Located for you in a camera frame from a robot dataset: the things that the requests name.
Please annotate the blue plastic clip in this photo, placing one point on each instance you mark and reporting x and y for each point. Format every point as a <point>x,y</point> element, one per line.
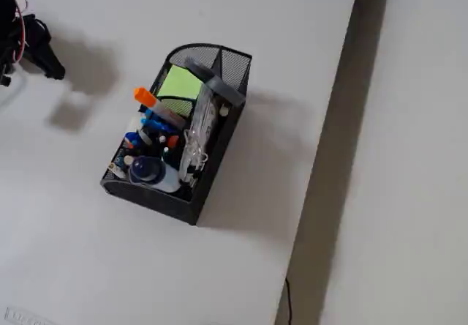
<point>155,124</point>

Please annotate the white round cap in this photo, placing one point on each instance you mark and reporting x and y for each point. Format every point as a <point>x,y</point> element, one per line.
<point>223,111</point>

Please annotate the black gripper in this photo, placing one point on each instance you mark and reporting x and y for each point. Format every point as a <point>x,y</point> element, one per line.
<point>41,48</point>

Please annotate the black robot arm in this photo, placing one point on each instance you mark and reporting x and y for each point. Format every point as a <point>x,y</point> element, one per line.
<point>9,17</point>

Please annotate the red capped pen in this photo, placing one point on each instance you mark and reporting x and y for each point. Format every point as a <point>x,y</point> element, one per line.
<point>172,141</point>

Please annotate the orange capped white marker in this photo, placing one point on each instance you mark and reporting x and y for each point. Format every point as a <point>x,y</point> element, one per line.
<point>146,98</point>

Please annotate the black mesh desk organizer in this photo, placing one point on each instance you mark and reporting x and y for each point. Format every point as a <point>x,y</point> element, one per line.
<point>146,200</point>

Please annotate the green sticky note pad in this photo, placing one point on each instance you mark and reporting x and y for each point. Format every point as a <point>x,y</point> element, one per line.
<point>181,81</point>

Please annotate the blue capped white glue bottle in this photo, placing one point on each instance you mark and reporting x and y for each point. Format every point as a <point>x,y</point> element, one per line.
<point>146,169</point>

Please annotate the clear plastic package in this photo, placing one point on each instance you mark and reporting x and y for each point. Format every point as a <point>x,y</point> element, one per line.
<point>203,123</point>

